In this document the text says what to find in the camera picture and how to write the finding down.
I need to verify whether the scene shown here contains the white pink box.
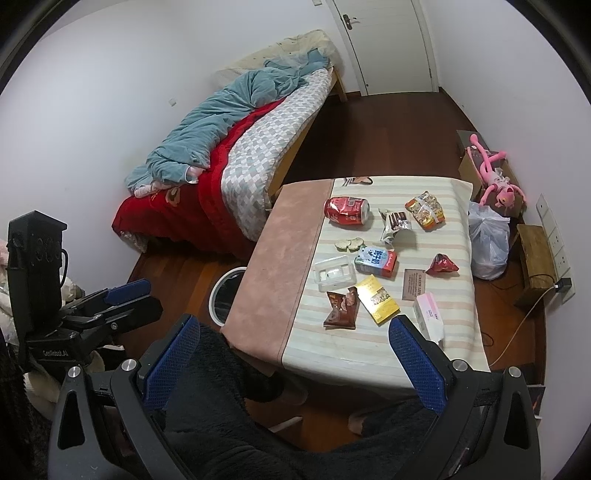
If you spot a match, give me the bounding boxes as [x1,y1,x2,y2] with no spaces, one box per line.
[414,292,445,347]

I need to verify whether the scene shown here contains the yellow box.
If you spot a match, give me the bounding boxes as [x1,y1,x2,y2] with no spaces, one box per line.
[356,275,401,325]

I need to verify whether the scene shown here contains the red wrapper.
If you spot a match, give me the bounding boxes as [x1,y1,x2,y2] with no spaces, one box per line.
[426,253,459,276]

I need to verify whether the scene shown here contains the brown snack bag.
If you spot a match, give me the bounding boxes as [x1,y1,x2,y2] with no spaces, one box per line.
[324,287,360,330]

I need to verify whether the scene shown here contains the blue red milk carton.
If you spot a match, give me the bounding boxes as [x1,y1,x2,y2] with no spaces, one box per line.
[353,247,397,278]

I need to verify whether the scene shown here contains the clear plastic tray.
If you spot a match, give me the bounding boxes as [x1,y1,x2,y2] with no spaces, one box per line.
[313,255,356,292]

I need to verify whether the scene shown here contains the orange snack wrapper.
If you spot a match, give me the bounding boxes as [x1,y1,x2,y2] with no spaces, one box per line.
[405,191,446,231]

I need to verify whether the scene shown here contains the white cookie wrapper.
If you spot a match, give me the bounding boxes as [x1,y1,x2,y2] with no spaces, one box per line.
[379,209,412,247]

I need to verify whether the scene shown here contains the crushed red soda can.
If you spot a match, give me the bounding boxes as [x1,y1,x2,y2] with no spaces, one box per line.
[324,196,370,226]

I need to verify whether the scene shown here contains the white round trash bin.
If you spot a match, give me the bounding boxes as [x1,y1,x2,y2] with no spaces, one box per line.
[208,266,246,327]

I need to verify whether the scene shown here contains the red fleece blanket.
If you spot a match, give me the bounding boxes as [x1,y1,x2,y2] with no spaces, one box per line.
[111,101,280,260]

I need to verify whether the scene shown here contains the black fuzzy trousers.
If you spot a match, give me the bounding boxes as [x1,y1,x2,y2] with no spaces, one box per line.
[162,325,436,479]

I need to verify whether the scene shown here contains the pink table cloth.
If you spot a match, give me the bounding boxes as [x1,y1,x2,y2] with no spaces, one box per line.
[221,179,334,376]

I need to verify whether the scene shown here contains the brown paper card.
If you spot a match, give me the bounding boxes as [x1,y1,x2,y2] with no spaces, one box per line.
[402,269,426,301]

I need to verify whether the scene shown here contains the wooden block stool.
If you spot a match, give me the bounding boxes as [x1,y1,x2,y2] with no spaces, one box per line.
[512,224,557,310]

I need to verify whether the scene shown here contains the black charger plug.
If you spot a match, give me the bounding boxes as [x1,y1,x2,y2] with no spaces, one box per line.
[554,277,572,293]

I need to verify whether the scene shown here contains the teal blue duvet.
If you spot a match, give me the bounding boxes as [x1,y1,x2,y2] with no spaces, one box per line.
[125,49,331,196]

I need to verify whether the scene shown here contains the white power strip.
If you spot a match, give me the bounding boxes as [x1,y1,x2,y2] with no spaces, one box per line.
[535,194,576,303]

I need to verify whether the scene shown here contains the white plastic bag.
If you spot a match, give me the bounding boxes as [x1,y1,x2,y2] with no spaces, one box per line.
[468,202,510,281]

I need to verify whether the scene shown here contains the striped cream table cloth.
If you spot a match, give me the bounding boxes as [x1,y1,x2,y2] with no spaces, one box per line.
[283,176,489,392]

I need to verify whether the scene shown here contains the bed with checkered sheet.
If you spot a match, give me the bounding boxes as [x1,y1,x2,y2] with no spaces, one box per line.
[112,29,349,252]

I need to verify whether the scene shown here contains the pink panther plush toy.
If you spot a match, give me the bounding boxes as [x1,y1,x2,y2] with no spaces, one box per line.
[465,133,527,216]

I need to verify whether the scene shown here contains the cardboard box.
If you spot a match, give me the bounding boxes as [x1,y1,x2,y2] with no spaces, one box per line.
[458,130,527,218]

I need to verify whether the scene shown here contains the beige pillow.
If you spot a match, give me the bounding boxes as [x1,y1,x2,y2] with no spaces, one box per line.
[213,29,344,88]

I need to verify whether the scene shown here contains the white door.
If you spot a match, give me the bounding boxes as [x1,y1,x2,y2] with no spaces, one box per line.
[328,0,439,96]

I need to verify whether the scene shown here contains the white charging cable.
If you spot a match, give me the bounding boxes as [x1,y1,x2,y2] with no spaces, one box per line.
[489,285,562,368]

